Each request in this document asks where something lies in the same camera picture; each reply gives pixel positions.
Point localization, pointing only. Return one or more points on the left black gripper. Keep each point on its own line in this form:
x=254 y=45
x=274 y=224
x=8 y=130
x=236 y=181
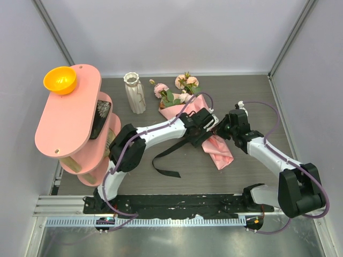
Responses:
x=196 y=141

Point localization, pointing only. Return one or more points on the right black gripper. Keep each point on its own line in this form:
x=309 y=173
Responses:
x=218 y=129

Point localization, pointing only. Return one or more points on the black ribbon gold lettering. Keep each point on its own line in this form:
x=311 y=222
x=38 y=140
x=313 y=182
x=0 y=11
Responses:
x=165 y=155

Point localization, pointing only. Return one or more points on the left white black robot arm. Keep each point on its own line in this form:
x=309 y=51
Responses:
x=128 y=147

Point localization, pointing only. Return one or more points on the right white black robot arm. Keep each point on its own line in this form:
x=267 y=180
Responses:
x=299 y=189

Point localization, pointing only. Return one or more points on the white ribbed ceramic vase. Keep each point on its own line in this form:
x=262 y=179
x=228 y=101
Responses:
x=135 y=92

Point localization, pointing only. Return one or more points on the black patterned box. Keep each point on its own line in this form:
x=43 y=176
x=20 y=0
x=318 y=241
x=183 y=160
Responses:
x=101 y=114

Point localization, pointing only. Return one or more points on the pink tiered wooden shelf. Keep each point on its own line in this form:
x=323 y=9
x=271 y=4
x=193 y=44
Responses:
x=64 y=130

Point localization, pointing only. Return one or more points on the orange plastic bowl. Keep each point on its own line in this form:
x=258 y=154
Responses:
x=60 y=80

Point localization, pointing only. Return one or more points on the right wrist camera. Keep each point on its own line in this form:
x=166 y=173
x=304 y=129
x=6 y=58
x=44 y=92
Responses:
x=240 y=105

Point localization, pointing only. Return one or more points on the black mounting base plate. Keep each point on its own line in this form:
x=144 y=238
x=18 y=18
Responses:
x=182 y=206

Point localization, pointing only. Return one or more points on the slotted white cable duct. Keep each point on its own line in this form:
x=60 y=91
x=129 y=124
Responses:
x=107 y=221

